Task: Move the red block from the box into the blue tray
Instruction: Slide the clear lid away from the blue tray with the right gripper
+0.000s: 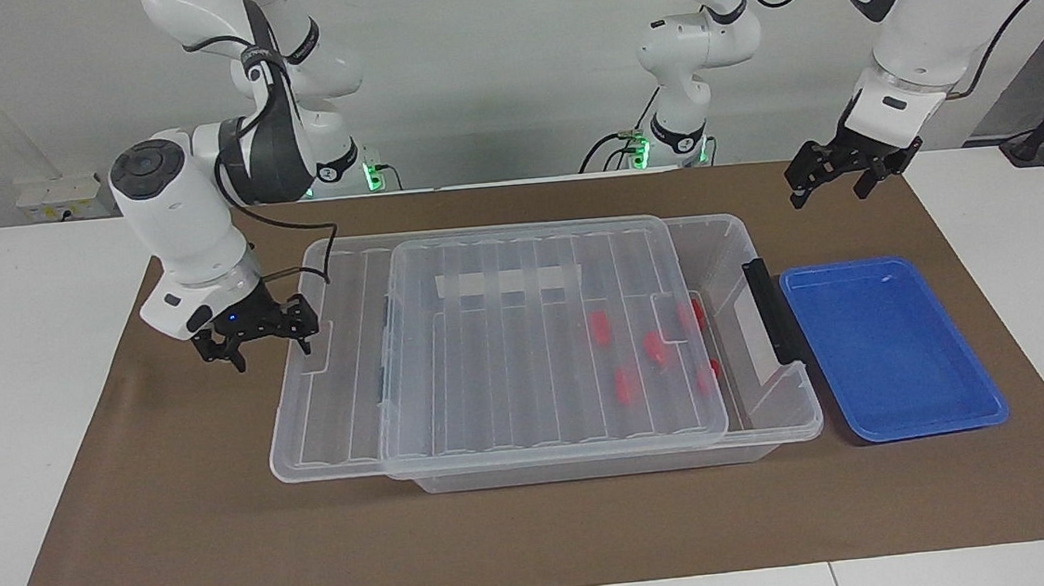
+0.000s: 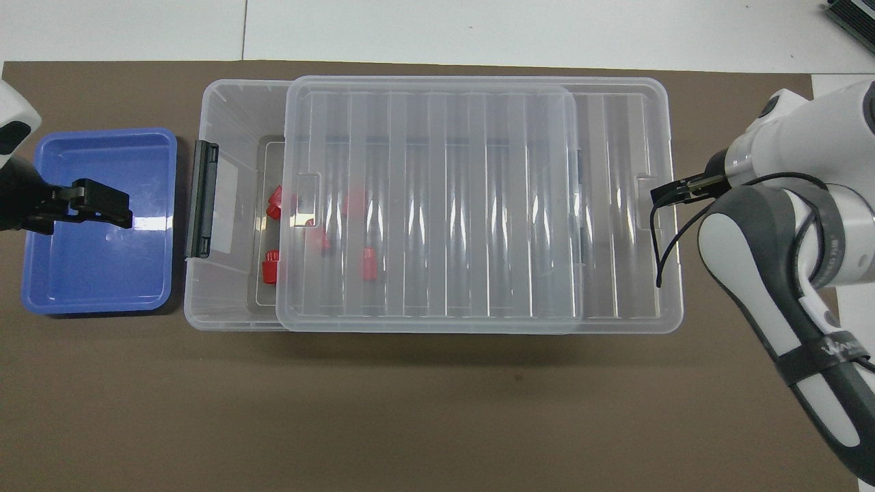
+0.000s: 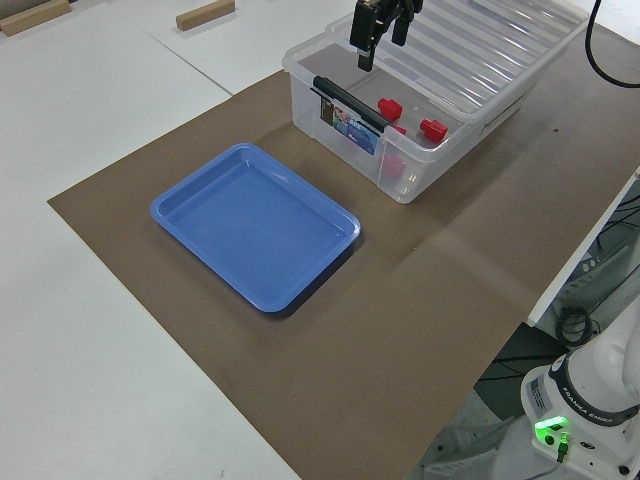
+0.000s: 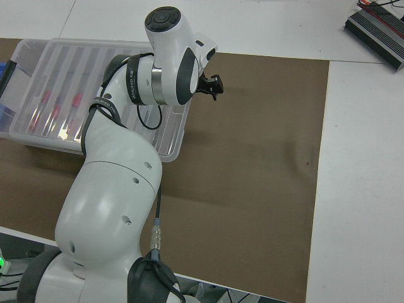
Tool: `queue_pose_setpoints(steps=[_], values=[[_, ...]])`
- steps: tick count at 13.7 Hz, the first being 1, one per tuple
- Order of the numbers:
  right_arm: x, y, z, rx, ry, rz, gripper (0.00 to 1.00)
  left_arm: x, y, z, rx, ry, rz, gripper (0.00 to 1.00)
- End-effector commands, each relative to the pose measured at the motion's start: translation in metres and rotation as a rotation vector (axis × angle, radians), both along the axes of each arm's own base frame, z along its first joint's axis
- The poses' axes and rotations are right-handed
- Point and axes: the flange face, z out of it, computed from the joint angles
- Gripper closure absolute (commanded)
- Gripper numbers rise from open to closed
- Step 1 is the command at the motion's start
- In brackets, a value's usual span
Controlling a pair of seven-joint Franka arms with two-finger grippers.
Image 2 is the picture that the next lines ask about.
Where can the clear ribbed plastic lid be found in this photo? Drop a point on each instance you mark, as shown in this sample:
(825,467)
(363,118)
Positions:
(478,205)

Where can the dark ribbed device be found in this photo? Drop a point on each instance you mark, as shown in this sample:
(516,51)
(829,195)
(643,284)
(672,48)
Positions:
(854,17)

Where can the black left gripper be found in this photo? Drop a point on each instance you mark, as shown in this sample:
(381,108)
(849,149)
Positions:
(24,201)

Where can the blue plastic tray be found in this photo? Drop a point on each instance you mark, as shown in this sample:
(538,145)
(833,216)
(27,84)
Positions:
(89,273)

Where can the red block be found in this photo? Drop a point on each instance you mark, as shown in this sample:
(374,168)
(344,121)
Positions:
(318,236)
(354,201)
(271,266)
(370,263)
(275,202)

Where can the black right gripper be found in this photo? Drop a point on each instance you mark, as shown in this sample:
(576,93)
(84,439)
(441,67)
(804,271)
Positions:
(714,171)

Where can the clear plastic storage box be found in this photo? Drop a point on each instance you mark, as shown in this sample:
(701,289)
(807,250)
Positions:
(225,287)

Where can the brown table mat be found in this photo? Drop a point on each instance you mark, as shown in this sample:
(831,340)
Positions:
(410,410)

